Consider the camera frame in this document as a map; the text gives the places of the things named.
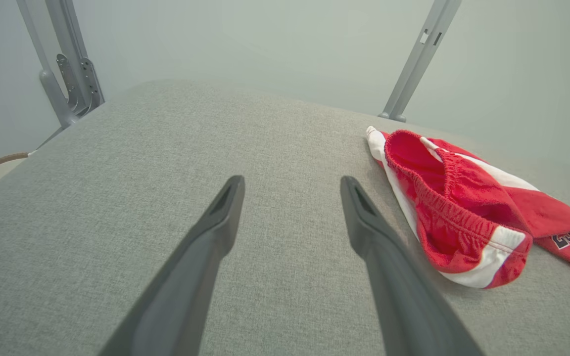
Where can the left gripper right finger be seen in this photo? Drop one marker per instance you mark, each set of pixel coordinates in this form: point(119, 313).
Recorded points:
point(399, 287)

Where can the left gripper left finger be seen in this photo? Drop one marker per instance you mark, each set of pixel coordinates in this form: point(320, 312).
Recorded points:
point(186, 277)

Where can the red shorts with white stripes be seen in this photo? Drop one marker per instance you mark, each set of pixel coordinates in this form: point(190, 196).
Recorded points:
point(453, 222)

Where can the grey metal post bracket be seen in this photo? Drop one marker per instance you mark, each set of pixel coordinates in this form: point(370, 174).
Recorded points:
point(87, 84)

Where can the grey metal partition post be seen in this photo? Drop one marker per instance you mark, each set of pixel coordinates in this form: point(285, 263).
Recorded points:
point(52, 94)
point(70, 29)
point(421, 54)

